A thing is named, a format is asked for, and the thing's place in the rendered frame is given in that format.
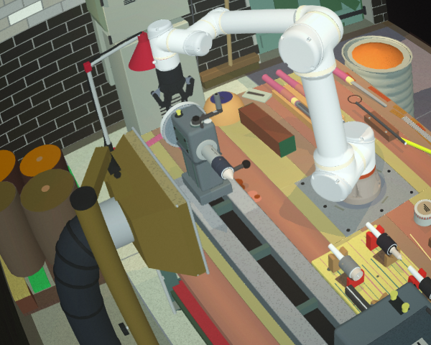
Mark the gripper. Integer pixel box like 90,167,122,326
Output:
151,64,196,109

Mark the white handwheel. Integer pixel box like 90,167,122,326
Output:
159,101,202,149

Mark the white quill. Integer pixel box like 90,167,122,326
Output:
196,141,221,162

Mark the grey tailstock body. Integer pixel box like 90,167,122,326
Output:
170,111,235,205

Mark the black live centre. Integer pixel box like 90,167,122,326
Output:
365,221,404,260
407,264,431,301
210,155,235,181

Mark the grey live centre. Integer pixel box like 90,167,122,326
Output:
327,243,366,289

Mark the yellow rack board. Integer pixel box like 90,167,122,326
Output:
311,228,431,319

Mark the red desk lamp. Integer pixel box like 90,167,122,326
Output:
83,31,157,154

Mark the wooden broom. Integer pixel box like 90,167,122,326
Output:
199,32,260,90

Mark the orange bowl with purple top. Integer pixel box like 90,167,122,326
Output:
203,91,246,127

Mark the grey flat plate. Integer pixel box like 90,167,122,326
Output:
241,89,274,104

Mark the grey green cabinet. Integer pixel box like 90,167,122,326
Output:
85,0,206,134

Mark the brown block with green end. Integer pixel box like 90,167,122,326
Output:
238,102,297,159

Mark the olive dust hood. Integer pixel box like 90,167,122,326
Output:
81,127,211,278

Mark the brown roll with tan end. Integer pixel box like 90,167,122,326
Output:
20,168,80,254
0,180,46,278

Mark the grey lathe bed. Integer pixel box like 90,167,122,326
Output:
179,178,349,345

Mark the brown wooden bar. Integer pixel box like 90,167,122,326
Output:
363,114,400,140

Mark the grey drum with orange fill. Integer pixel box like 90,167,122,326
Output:
340,34,416,116

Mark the green box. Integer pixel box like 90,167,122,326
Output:
24,268,52,293

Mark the steel ruler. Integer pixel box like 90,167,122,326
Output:
401,114,431,151

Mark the white tape roll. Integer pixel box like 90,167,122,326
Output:
412,198,431,227

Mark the grey handled binder lever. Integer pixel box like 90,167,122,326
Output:
189,91,226,129

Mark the pink handled rod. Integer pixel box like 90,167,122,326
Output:
261,73,312,118

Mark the olive post with black cap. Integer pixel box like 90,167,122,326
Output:
69,185,159,345

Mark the pink handled file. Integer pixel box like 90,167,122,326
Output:
332,68,389,108

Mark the black ring ended rod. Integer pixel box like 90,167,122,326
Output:
346,93,407,145

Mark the black ribbed hose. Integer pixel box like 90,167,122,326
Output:
52,218,124,345

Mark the grey base plate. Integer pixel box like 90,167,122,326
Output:
295,157,420,238

